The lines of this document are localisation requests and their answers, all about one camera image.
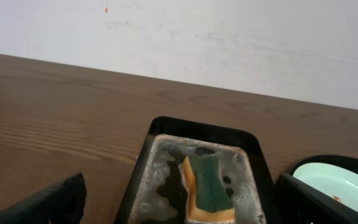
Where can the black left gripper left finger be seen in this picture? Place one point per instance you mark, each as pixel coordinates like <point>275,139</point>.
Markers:
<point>61,202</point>

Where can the black round tray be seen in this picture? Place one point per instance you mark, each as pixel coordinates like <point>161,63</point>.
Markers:
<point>348,163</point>

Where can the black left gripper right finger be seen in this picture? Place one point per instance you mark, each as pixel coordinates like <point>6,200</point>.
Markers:
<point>300,203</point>

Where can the light blue plate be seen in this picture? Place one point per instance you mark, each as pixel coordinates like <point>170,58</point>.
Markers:
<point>336,182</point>

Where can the orange green sponge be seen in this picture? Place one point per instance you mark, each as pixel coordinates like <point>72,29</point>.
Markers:
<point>207,199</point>

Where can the black rectangular soapy tray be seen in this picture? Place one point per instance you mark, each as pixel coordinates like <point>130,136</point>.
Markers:
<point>157,192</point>

